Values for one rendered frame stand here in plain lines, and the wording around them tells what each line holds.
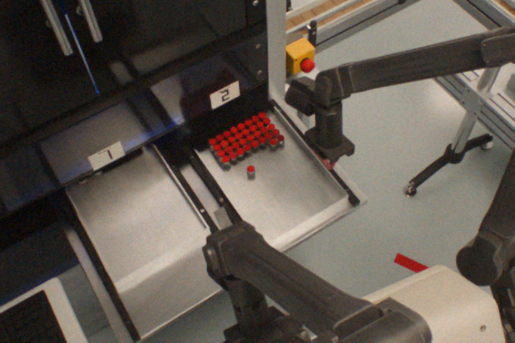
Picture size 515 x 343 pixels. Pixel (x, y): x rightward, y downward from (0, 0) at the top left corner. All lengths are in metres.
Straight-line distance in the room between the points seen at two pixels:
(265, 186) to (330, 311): 0.89
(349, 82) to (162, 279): 0.67
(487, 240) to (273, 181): 0.67
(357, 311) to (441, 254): 1.84
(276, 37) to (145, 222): 0.58
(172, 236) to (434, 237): 1.32
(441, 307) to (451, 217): 1.69
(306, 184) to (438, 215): 1.12
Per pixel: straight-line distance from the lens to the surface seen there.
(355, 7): 1.92
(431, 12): 3.32
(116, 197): 1.60
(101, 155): 1.49
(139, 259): 1.50
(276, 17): 1.47
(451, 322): 0.92
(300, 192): 1.55
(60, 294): 1.61
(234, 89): 1.56
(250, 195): 1.54
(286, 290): 0.77
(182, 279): 1.47
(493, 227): 1.08
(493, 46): 0.96
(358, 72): 1.12
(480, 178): 2.73
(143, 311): 1.46
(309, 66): 1.63
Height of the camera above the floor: 2.23
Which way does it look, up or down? 57 degrees down
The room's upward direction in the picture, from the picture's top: 4 degrees counter-clockwise
